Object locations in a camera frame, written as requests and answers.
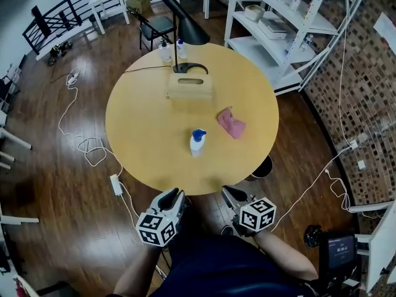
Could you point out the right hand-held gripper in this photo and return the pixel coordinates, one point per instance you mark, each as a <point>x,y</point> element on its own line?
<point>256,216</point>

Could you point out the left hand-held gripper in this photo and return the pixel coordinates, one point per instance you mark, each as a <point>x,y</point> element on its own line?
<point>157,224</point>

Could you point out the white bottle blue pump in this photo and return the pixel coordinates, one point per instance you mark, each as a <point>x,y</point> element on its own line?
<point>198,144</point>

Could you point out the pink cloth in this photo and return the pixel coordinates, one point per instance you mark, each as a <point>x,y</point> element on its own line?
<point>232,124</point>

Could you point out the person's left forearm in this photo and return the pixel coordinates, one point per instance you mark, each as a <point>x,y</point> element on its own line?
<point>136,271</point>

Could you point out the person's right forearm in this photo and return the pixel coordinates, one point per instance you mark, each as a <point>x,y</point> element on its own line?
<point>284,255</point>

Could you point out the clear pump bottle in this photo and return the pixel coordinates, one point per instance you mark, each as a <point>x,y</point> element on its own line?
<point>165,51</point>

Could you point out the red cloth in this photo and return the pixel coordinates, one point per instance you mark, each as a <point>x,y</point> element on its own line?
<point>18,289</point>

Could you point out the person's black shoe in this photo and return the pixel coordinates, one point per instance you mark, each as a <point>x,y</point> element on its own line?
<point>227,230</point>

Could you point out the black waste bin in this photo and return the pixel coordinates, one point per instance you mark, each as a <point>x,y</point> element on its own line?
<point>263,170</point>

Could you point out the white power strip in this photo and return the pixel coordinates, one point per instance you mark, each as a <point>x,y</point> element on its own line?
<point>116,184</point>

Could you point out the person's navy blue shirt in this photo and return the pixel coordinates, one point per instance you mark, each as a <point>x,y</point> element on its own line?
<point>222,268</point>

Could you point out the black plastic bag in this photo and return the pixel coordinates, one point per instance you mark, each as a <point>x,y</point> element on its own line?
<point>313,235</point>

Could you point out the wooden tissue box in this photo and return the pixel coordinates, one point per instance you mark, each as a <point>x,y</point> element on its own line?
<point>190,87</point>

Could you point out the black monitor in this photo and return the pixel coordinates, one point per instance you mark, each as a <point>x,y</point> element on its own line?
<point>338,252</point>

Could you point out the small white power adapter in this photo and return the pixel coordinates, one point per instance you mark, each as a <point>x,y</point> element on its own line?
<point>73,75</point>

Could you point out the white metal shelving unit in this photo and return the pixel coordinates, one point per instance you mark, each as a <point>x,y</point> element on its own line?
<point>278,36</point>

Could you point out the white storage box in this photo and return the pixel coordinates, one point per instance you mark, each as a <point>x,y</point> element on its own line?
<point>272,28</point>

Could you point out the curved white table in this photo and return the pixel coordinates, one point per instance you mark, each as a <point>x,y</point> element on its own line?
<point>21,286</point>

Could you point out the black desk lamp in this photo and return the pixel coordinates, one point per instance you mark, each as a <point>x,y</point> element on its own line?
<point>185,26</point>

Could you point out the black folding chair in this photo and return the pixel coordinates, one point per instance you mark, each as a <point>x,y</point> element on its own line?
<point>154,26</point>

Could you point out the white plastic tray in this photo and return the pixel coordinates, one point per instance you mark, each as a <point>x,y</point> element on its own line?
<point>255,12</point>

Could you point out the black mesh chair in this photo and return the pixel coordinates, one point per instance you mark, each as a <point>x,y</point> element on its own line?
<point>7,85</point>

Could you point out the white side table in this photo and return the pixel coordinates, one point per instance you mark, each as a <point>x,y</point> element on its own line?
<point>106,2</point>

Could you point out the black metal railing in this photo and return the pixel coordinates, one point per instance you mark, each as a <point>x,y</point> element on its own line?
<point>52,20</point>

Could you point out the white paper sheet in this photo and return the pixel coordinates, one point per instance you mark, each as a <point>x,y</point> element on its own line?
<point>386,29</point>

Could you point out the white wall socket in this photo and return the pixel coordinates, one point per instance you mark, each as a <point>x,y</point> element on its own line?
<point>353,143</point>
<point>361,165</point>

